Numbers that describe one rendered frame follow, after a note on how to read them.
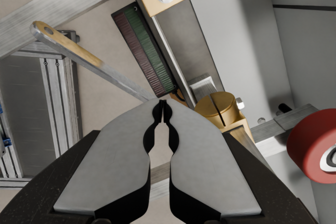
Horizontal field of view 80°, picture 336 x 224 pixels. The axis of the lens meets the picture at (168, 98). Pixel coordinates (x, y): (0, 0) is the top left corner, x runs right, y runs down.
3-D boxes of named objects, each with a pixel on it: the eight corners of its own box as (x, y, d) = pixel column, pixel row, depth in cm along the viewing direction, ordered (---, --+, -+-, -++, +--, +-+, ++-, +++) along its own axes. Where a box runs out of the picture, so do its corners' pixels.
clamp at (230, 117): (222, 168, 32) (234, 196, 28) (190, 101, 27) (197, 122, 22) (256, 155, 31) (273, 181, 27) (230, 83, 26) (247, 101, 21)
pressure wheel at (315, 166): (262, 135, 33) (312, 197, 23) (250, 96, 30) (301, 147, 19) (311, 116, 32) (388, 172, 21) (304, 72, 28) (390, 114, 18)
